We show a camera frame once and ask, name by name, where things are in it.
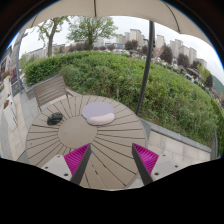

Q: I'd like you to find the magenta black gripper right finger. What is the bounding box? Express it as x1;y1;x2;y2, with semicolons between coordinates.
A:
132;143;159;185

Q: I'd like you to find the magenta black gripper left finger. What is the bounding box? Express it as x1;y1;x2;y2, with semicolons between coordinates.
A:
64;144;91;185

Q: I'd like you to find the black computer mouse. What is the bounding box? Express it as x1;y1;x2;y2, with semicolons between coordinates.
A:
47;112;63;125

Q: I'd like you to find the lilac mouse pad wrist rest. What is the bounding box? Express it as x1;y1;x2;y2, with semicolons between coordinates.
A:
82;102;115;125

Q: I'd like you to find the round slatted patio table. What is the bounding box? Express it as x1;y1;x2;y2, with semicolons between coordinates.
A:
26;96;147;190

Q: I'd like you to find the green hedge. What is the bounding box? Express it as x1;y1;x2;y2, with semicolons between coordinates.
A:
24;51;224;152

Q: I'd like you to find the slatted outdoor chair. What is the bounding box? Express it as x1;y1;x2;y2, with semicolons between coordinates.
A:
33;75;71;108

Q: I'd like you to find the dark umbrella pole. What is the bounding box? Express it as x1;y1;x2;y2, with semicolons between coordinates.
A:
135;21;155;115

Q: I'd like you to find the beige patio umbrella canopy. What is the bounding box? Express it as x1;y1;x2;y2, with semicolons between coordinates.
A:
22;0;212;45

